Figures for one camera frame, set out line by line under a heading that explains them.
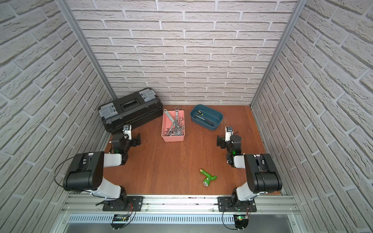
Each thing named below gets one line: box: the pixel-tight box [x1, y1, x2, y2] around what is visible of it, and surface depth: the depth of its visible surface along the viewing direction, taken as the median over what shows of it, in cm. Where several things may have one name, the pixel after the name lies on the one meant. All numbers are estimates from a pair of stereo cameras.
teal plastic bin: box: [189, 104, 224, 131], surface depth 113 cm
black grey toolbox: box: [97, 87, 164, 135], surface depth 97 cm
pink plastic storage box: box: [161, 110, 186, 143], surface depth 104 cm
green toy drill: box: [199, 168, 218, 187], surface depth 83 cm
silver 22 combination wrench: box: [174, 106, 180, 136], surface depth 104 cm
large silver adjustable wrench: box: [163, 108, 179, 127], surface depth 105 cm
